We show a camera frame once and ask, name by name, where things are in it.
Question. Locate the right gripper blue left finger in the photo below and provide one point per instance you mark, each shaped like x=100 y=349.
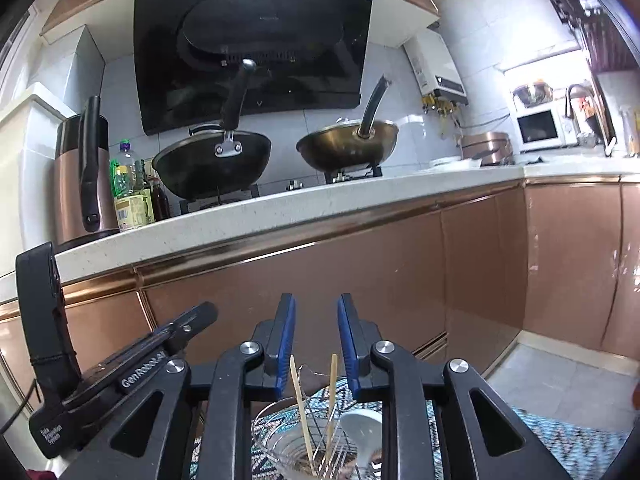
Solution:
x=269 y=378

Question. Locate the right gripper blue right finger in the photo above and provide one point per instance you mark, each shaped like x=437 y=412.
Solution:
x=357 y=336

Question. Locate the copper rice cooker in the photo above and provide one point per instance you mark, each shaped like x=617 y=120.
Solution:
x=491 y=148

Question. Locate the gas stove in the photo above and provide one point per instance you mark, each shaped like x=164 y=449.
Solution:
x=179 y=206

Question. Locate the black dish rack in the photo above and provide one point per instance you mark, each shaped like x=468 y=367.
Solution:
x=608 y=30

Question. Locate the bronze wok with lid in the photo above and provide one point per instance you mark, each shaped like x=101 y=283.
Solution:
x=362 y=143

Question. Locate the green bottle on counter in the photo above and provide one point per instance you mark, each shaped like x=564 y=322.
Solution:
x=131 y=190

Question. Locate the chevron patterned table mat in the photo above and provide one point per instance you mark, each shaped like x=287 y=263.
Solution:
x=585 y=453

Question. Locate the chrome sink faucet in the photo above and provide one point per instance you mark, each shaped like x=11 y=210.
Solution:
x=582 y=111

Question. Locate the white refrigerator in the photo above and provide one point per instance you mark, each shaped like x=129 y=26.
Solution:
x=29 y=129

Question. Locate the white microwave oven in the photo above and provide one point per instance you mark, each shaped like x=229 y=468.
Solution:
x=544 y=127

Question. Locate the dark sauce bottle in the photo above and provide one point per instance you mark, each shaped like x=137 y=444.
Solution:
x=161 y=209

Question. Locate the white water heater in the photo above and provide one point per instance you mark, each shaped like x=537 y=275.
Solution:
x=433 y=66

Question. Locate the white ceramic spoon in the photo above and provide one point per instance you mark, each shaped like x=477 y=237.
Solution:
x=364 y=428

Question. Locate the wooden chopstick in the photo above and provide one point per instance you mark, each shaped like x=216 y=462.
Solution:
x=329 y=418
x=301 y=406

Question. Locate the black wok with lid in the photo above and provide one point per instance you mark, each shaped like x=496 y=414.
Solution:
x=216 y=159

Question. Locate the black range hood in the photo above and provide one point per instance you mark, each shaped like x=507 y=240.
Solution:
x=309 y=56

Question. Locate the copper black thermos kettle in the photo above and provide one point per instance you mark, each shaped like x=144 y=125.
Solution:
x=84 y=208

